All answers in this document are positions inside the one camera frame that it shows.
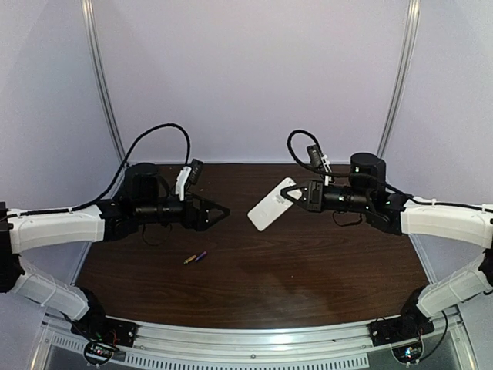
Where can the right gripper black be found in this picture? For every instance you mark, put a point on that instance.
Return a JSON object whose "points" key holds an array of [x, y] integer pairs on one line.
{"points": [[316, 196]]}

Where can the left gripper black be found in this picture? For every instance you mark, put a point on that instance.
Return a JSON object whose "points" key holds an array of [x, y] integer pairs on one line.
{"points": [[193, 212]]}

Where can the white remote control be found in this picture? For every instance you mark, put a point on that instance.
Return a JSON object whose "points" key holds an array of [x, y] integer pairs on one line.
{"points": [[271, 207]]}

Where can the gold AAA battery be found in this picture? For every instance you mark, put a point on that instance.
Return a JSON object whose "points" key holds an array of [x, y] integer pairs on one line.
{"points": [[190, 259]]}

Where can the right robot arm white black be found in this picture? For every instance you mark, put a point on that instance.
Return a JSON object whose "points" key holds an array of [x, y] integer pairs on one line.
{"points": [[394, 212]]}

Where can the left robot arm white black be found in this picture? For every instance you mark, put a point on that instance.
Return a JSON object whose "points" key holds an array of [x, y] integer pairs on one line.
{"points": [[144, 197]]}

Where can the purple AAA battery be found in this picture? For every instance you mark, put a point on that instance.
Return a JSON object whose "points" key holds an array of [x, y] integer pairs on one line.
{"points": [[201, 256]]}

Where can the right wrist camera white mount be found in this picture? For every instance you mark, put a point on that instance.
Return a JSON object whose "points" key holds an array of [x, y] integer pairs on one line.
{"points": [[320, 162]]}

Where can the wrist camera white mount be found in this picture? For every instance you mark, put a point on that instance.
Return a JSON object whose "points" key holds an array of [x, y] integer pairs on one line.
{"points": [[188, 176], [320, 162]]}

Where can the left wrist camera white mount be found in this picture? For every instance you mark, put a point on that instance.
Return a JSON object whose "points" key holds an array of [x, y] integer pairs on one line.
{"points": [[188, 176]]}

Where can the front aluminium rail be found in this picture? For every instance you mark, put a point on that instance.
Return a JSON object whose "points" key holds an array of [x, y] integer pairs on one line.
{"points": [[346, 346]]}

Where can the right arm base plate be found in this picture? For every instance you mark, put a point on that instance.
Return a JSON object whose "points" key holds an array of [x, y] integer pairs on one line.
{"points": [[384, 331]]}

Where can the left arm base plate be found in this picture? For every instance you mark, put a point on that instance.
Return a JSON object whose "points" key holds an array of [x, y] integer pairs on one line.
{"points": [[110, 331]]}

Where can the right aluminium frame post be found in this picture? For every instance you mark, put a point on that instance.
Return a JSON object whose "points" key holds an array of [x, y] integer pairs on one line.
{"points": [[411, 24]]}

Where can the aluminium frame post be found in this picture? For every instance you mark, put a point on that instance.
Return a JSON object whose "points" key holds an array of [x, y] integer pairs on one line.
{"points": [[89, 18], [411, 24]]}

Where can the left aluminium frame post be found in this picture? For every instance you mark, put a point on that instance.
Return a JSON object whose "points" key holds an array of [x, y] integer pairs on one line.
{"points": [[89, 18]]}

